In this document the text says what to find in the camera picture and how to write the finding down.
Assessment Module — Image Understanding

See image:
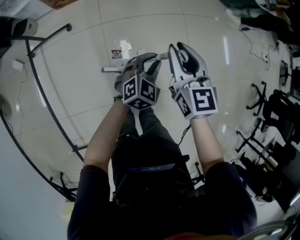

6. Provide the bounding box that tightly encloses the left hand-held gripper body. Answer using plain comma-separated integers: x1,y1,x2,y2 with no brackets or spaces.
114,69,162,111

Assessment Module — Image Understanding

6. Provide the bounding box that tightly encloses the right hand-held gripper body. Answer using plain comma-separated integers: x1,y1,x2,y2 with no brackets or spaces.
168,75,219,121

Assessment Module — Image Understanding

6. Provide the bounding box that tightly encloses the white broom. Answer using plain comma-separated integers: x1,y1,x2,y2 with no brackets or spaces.
100,52,170,73

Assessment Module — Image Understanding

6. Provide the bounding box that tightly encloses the person's right forearm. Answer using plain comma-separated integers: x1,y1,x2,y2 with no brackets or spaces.
189,116,225,174

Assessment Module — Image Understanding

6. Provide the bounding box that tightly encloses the person's left forearm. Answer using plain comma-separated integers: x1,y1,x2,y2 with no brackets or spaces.
83,100,129,174

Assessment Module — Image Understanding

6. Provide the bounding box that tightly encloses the person's left leg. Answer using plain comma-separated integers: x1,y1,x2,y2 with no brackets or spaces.
112,108,141,165

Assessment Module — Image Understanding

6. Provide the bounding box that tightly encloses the person's leg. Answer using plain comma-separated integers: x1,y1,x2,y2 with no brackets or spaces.
139,107,188,165
112,108,141,165

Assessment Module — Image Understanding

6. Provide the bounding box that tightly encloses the person's right leg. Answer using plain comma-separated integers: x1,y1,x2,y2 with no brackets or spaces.
139,107,188,165

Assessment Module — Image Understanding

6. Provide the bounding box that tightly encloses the black chest-mounted device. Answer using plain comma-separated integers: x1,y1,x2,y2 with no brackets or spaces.
127,163,176,174

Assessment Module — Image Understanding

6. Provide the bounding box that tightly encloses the black office chair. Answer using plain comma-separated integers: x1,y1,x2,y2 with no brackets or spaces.
245,81,300,133

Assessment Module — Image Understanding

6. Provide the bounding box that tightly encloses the brown printed cardboard box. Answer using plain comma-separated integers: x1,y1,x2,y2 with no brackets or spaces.
38,0,79,10

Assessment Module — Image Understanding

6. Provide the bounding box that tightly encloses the white floor appliance dark opening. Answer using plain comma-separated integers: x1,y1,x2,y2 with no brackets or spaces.
0,17,39,47

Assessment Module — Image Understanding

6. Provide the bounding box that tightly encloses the person's dark shirt torso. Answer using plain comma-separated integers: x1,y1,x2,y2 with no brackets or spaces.
67,161,258,240

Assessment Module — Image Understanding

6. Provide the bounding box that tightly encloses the white cabinet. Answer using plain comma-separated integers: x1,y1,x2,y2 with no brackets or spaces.
0,0,54,21

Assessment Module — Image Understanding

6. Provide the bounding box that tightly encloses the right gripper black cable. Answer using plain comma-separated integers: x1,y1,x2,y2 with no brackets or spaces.
178,124,192,146

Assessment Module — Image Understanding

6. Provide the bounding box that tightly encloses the grey table with black frame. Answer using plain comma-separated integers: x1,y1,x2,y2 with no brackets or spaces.
0,22,89,240

